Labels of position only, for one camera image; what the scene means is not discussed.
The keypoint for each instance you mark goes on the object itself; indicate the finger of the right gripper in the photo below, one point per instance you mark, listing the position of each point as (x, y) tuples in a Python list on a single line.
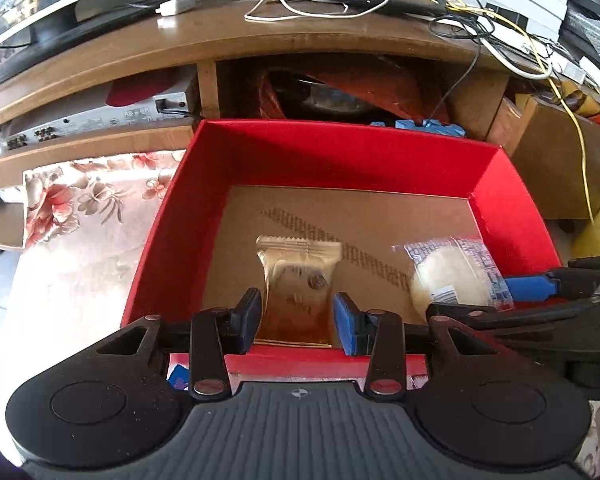
[(532, 288)]

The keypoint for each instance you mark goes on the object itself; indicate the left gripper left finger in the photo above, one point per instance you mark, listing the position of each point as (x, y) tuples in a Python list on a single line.
[(214, 334)]

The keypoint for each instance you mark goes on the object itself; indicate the brown cardboard box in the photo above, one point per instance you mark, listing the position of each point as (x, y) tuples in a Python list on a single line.
[(558, 159)]

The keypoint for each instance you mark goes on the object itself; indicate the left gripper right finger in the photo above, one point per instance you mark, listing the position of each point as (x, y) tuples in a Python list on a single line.
[(379, 335)]

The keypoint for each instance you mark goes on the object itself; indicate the gold pastry packet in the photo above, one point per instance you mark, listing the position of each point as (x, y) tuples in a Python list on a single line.
[(298, 277)]

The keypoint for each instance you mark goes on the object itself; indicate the white power strip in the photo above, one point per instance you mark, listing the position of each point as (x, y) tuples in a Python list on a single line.
[(581, 71)]

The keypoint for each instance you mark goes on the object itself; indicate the floral beige table cloth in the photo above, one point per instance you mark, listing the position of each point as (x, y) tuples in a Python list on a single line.
[(87, 222)]

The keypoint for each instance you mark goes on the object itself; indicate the silver media player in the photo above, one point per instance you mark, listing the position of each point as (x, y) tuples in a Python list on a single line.
[(88, 111)]

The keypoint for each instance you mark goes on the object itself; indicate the red cardboard box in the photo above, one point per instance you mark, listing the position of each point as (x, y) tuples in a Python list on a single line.
[(370, 189)]

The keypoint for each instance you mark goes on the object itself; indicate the clear bag white bun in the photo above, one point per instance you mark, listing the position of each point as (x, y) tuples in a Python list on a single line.
[(454, 270)]

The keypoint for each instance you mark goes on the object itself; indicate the white small adapter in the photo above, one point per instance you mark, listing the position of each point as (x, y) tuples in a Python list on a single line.
[(175, 7)]

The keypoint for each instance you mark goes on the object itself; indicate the blue foam mat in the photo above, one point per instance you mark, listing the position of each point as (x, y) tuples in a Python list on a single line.
[(427, 125)]

